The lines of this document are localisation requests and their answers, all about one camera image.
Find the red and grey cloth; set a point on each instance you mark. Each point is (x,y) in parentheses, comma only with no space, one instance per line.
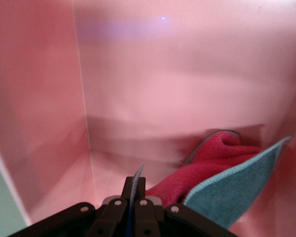
(212,160)

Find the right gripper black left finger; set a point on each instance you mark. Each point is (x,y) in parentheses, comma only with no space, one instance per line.
(106,219)

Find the pink plastic bin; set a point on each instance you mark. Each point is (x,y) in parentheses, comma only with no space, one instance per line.
(162,86)

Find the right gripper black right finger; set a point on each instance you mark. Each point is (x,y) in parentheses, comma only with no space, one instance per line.
(153,222)

